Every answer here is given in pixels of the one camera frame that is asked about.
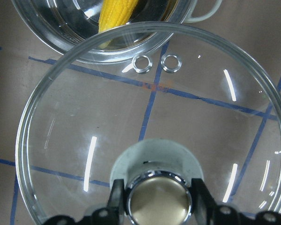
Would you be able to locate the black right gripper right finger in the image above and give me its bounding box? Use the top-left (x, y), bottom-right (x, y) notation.
top-left (191, 178), bottom-right (216, 225)

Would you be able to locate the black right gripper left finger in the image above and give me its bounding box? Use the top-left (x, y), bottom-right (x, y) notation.
top-left (107, 179), bottom-right (125, 225)

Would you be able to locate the yellow corn cob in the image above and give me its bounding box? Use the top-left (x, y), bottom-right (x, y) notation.
top-left (98, 0), bottom-right (138, 34)

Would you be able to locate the glass pot lid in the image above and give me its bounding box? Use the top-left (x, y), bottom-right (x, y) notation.
top-left (16, 22), bottom-right (281, 225)

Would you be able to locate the pale green cooking pot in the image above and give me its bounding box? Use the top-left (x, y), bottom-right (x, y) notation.
top-left (13, 0), bottom-right (221, 64)

